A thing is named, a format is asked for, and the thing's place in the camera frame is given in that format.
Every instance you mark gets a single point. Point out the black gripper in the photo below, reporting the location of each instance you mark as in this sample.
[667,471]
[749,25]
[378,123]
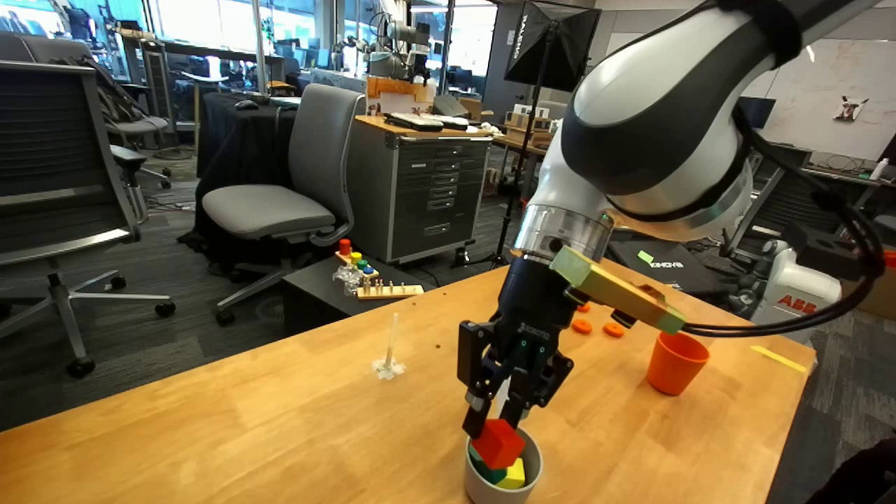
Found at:
[520,354]

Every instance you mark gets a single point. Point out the green block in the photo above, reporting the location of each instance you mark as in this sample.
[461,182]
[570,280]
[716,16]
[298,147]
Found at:
[485,468]

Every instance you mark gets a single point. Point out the yellow block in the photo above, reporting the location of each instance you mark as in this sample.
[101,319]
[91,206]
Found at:
[513,475]

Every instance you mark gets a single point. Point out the white ABB robot base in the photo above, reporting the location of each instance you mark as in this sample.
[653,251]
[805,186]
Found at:
[793,283]

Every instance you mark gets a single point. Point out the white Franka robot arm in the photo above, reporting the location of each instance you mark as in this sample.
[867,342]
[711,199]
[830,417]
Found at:
[653,114]

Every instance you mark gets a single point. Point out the grey measuring cup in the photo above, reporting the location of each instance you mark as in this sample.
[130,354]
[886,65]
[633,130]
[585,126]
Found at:
[494,494]

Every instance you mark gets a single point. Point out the orange plastic cup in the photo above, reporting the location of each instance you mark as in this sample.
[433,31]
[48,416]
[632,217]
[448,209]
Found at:
[675,366]

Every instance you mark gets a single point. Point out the clear peg stand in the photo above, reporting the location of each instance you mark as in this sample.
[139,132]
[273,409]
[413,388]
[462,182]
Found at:
[387,367]

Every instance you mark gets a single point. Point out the colourful wooden toy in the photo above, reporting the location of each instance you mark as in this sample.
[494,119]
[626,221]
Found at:
[359,269]

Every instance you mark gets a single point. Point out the black low box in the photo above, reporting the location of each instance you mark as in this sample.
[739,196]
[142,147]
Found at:
[312,296]

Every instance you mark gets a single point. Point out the grey drawer cabinet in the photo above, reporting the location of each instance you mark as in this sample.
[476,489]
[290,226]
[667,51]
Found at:
[420,196]

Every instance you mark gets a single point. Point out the black mat with green mark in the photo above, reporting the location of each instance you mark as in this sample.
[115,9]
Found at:
[696,272]

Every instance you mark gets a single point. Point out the yellow tape strip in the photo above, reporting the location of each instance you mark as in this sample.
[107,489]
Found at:
[779,359]

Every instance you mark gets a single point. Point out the grey office chair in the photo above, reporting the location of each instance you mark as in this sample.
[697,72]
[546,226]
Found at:
[269,212]

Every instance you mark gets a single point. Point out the orange box on cabinet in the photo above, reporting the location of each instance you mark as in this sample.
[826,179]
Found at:
[395,93]

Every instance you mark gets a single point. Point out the black softbox light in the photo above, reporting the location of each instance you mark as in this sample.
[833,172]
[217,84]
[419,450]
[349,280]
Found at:
[549,51]

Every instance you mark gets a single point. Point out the black draped table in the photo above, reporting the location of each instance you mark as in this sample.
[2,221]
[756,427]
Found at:
[240,140]

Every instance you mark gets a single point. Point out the dark office chair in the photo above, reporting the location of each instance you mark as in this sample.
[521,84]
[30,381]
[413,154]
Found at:
[142,126]

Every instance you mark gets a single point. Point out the small white dog figure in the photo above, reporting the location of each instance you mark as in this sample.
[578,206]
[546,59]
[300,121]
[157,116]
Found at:
[850,108]

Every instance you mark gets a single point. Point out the black mesh office chair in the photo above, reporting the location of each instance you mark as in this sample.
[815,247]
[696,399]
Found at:
[56,140]

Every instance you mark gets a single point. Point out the yellow-green wrist camera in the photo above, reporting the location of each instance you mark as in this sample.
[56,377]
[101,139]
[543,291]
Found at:
[616,291]

